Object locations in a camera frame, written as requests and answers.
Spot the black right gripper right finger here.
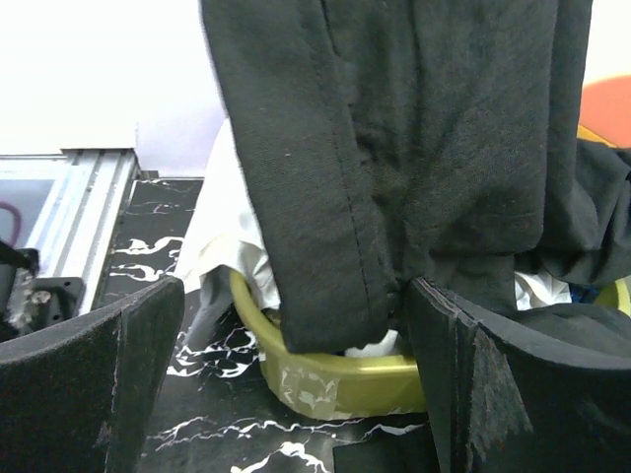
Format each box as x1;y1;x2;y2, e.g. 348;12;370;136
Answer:
404;278;630;472

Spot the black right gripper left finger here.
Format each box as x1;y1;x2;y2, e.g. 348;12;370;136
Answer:
1;277;185;473

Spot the black button shirt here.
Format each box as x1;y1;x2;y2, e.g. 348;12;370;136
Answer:
200;1;630;354

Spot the white shirt in basket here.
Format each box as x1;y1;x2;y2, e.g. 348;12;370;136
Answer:
176;120;401;359

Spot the green plastic laundry basket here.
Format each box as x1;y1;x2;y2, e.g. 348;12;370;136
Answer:
229;270;630;421

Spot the blue garment in basket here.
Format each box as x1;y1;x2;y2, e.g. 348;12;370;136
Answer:
569;284;600;304

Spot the round pastel drawer box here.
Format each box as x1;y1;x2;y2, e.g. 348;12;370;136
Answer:
578;75;631;148

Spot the aluminium table frame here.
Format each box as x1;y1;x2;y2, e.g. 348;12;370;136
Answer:
1;149;140;314

